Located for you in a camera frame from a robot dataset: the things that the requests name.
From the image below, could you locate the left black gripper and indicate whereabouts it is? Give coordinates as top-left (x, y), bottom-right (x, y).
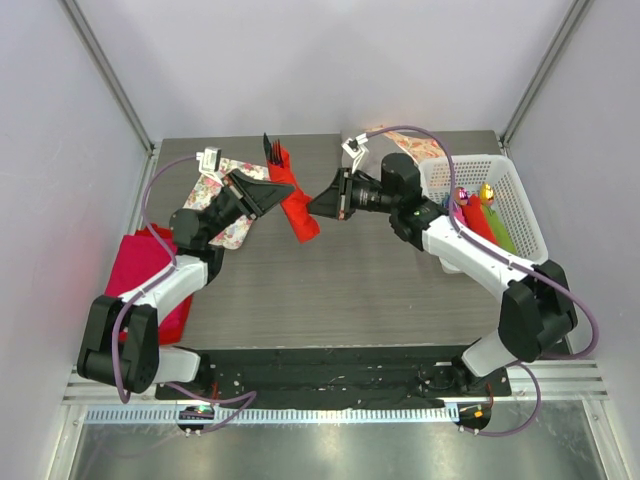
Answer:
top-left (203, 169), bottom-right (294, 245)

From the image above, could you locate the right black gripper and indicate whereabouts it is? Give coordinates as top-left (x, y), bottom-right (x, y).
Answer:
top-left (303, 169), bottom-right (398, 222)

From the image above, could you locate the red paper napkin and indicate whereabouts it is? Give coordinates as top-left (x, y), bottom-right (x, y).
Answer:
top-left (267, 146), bottom-right (320, 243)

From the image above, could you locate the floral rectangular tray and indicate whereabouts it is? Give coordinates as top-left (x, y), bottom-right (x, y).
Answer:
top-left (183, 157), bottom-right (269, 250)

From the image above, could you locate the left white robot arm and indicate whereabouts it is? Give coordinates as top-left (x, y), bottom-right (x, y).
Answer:
top-left (76, 169), bottom-right (295, 399)

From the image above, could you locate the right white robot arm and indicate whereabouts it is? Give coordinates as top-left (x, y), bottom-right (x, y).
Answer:
top-left (308, 153), bottom-right (578, 395)

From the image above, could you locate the pink napkin roll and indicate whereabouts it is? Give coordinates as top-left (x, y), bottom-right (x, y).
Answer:
top-left (442, 196), bottom-right (467, 226)

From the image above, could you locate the grey cloth bag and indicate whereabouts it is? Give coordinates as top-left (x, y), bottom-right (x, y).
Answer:
top-left (339, 130), bottom-right (405, 180)

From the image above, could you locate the orange floral cloth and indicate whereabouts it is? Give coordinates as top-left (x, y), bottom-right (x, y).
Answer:
top-left (376, 130), bottom-right (446, 164)

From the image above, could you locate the magenta folded cloth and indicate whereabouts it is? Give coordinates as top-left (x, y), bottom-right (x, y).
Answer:
top-left (105, 234), bottom-right (169, 297)

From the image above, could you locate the white perforated plastic basket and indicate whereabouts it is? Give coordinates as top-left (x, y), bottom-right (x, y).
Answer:
top-left (419, 154), bottom-right (548, 264)

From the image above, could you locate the gold iridescent spoon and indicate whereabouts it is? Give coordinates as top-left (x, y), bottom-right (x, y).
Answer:
top-left (478, 183), bottom-right (495, 207)

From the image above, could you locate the red folded cloth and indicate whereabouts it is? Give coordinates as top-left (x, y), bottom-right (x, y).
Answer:
top-left (135, 223), bottom-right (193, 345)

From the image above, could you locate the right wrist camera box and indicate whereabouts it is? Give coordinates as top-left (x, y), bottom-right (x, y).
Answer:
top-left (342, 133), bottom-right (369, 173)

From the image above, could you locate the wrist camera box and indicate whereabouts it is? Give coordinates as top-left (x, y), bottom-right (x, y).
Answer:
top-left (196, 147), bottom-right (221, 178)
top-left (342, 133), bottom-right (369, 173)

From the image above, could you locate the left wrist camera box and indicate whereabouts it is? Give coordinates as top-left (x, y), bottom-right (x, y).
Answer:
top-left (196, 147), bottom-right (221, 178)

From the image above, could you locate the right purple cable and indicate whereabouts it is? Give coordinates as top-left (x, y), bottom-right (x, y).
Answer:
top-left (364, 124), bottom-right (601, 439)

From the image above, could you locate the purple cable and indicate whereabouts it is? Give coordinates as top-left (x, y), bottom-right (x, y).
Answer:
top-left (364, 124), bottom-right (601, 439)
top-left (112, 153), bottom-right (259, 434)

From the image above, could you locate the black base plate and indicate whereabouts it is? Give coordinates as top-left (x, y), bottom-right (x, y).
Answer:
top-left (186, 346), bottom-right (512, 410)

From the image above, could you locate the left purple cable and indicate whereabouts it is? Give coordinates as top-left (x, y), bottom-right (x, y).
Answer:
top-left (112, 153), bottom-right (259, 434)

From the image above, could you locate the white slotted cable duct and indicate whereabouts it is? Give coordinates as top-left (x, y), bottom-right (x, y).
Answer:
top-left (84, 403), bottom-right (459, 426)

